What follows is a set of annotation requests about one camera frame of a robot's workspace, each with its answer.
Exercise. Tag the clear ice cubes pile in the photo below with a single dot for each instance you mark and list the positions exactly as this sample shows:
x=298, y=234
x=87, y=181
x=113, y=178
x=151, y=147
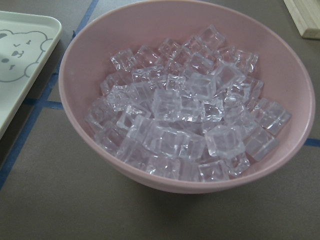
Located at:
x=190, y=112

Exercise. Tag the cream bear tray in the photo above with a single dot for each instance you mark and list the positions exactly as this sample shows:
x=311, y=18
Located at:
x=26, y=43

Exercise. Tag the wooden cutting board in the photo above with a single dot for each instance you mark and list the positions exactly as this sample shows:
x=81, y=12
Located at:
x=306, y=17

